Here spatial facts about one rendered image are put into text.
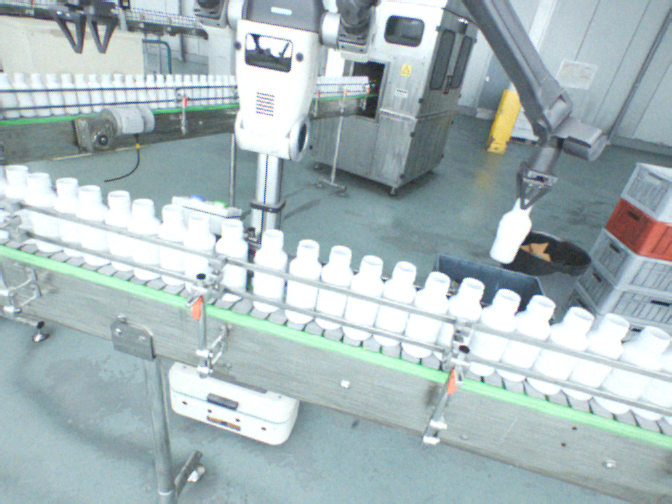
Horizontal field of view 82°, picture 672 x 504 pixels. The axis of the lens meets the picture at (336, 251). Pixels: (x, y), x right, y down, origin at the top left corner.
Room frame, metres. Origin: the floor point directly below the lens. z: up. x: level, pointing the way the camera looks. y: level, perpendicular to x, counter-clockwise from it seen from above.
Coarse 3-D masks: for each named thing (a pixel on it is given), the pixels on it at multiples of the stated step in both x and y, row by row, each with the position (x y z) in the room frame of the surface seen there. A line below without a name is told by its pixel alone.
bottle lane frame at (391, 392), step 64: (64, 320) 0.64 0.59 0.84; (128, 320) 0.62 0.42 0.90; (192, 320) 0.60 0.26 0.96; (256, 320) 0.58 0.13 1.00; (256, 384) 0.57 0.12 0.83; (320, 384) 0.55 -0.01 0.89; (384, 384) 0.53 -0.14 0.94; (512, 448) 0.49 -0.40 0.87; (576, 448) 0.48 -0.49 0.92; (640, 448) 0.47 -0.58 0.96
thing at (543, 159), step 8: (536, 144) 0.94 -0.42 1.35; (536, 152) 0.92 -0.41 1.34; (544, 152) 0.91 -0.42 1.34; (552, 152) 0.90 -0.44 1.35; (560, 152) 0.91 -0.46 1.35; (536, 160) 0.91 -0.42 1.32; (544, 160) 0.90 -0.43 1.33; (552, 160) 0.90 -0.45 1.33; (528, 168) 0.91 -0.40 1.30; (536, 168) 0.91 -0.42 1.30; (544, 168) 0.90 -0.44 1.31; (552, 168) 0.91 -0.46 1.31; (528, 176) 0.89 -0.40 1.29; (536, 176) 0.92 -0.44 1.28; (544, 176) 0.88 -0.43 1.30; (552, 176) 0.88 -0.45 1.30
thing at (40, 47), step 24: (0, 24) 3.72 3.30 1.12; (24, 24) 3.53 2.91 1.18; (48, 24) 3.82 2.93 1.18; (72, 24) 4.30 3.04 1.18; (0, 48) 3.77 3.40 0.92; (24, 48) 3.57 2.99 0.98; (48, 48) 3.66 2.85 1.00; (96, 48) 4.05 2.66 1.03; (120, 48) 4.27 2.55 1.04; (24, 72) 3.61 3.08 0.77; (48, 72) 3.63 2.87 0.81; (72, 72) 3.82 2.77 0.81; (96, 72) 4.02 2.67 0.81; (120, 72) 4.25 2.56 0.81; (144, 72) 4.49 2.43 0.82
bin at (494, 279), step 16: (448, 256) 1.09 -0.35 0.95; (432, 272) 1.08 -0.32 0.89; (448, 272) 1.09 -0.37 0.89; (464, 272) 1.08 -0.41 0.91; (480, 272) 1.07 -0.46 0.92; (496, 272) 1.07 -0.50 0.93; (512, 272) 1.06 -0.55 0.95; (496, 288) 1.07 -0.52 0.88; (512, 288) 1.06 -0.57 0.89; (528, 288) 1.05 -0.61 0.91; (528, 304) 1.02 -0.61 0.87
